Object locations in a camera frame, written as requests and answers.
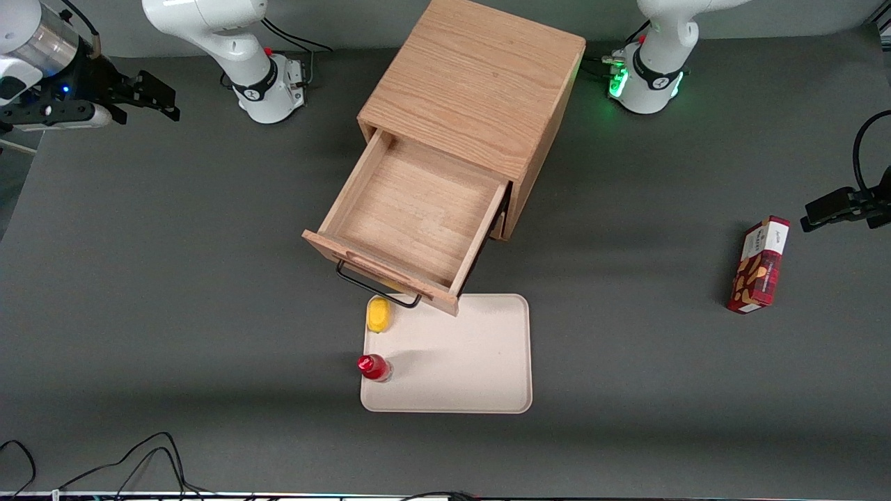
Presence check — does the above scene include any black long floor cable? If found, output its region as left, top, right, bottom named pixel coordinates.
left=58, top=431, right=213, bottom=499

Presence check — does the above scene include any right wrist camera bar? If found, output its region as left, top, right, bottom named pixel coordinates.
left=0, top=101, right=113, bottom=134

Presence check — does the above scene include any black left base cable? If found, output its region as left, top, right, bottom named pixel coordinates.
left=583, top=19, right=652, bottom=79

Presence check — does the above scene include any black right base cable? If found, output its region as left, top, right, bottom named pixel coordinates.
left=261, top=15, right=334, bottom=55

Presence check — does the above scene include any yellow squeeze bottle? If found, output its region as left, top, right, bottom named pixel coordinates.
left=366, top=297, right=393, bottom=334

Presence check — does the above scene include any beige rectangular tray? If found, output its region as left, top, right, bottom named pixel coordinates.
left=360, top=293, right=534, bottom=415

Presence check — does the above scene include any black metal drawer handle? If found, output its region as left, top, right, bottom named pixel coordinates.
left=336, top=259, right=424, bottom=310

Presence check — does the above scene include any black looped floor cable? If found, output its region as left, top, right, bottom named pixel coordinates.
left=0, top=439, right=37, bottom=499

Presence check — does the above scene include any black looped gripper cable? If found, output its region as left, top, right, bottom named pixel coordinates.
left=852, top=110, right=891, bottom=196

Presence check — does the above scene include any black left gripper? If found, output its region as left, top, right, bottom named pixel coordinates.
left=800, top=166, right=891, bottom=233

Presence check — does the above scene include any red cracker box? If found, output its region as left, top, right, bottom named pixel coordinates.
left=726, top=216, right=792, bottom=315

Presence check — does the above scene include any wooden drawer cabinet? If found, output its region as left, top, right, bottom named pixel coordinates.
left=357, top=0, right=587, bottom=242

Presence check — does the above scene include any black base cable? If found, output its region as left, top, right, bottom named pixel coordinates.
left=583, top=19, right=652, bottom=79
left=261, top=15, right=334, bottom=55

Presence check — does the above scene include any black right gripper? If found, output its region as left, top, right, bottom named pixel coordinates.
left=28, top=35, right=181, bottom=125

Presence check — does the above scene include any wooden drawer with box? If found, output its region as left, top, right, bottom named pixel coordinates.
left=301, top=129, right=513, bottom=318

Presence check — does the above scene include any red capped bottle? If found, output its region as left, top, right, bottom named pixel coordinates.
left=357, top=353, right=395, bottom=383

